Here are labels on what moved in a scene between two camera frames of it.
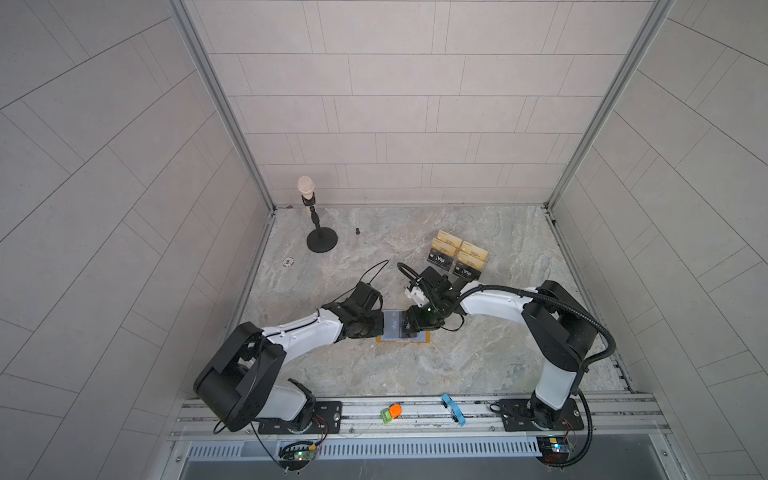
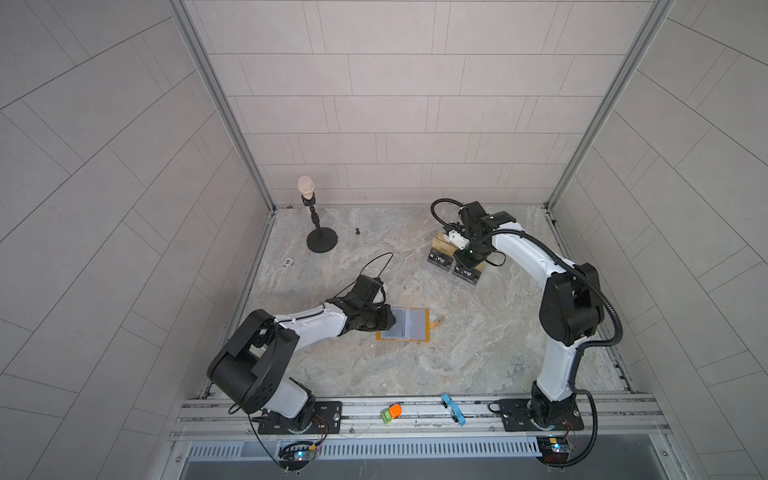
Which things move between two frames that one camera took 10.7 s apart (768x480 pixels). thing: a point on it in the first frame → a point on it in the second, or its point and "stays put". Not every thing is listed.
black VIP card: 467,271 stays put
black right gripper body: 426,317 → 473,253
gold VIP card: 444,246 stays put
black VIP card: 440,259 stays put
